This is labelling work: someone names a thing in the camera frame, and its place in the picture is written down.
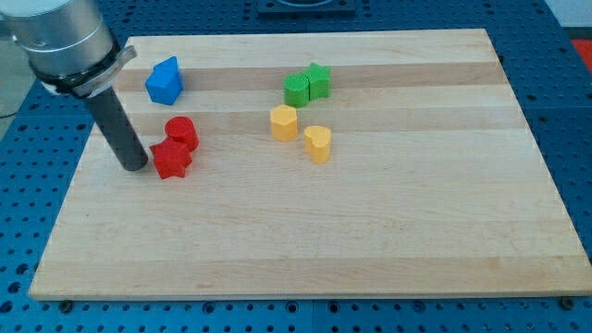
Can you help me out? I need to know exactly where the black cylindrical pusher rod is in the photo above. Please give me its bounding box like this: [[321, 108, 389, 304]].
[[85, 88, 148, 171]]

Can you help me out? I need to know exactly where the red circle block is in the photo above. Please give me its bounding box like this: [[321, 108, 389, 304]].
[[165, 117, 200, 152]]

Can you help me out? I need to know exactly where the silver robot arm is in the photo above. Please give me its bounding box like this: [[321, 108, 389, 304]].
[[1, 0, 148, 171]]

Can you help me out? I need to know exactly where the red star block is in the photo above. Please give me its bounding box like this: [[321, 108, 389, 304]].
[[150, 138, 192, 179]]

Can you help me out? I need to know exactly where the green circle block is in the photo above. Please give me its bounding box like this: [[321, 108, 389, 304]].
[[283, 73, 310, 108]]

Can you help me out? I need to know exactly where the green star block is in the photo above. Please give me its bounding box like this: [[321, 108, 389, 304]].
[[302, 63, 331, 101]]

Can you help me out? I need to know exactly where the blue pentagon block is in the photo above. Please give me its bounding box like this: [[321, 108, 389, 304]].
[[145, 56, 183, 105]]

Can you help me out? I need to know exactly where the yellow hexagon block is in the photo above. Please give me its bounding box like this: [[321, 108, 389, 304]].
[[269, 105, 298, 142]]

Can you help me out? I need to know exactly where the yellow heart block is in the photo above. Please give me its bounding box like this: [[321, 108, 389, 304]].
[[303, 126, 332, 164]]

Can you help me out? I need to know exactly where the wooden board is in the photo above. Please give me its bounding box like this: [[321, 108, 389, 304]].
[[30, 29, 591, 301]]

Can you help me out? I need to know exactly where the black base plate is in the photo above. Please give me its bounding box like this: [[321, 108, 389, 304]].
[[255, 0, 358, 17]]

